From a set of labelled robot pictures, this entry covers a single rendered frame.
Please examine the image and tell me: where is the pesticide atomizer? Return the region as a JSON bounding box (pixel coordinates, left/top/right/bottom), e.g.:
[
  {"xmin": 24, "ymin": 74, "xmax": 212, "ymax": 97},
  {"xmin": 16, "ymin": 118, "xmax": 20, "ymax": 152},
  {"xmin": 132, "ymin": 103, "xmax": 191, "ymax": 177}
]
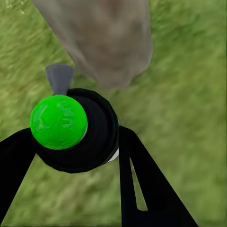
[{"xmin": 28, "ymin": 63, "xmax": 120, "ymax": 174}]

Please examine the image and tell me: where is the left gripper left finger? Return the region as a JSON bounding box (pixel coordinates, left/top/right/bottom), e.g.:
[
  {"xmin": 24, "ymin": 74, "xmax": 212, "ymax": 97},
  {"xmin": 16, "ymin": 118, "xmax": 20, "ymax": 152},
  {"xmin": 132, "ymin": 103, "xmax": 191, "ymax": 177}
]
[{"xmin": 0, "ymin": 127, "xmax": 36, "ymax": 225}]

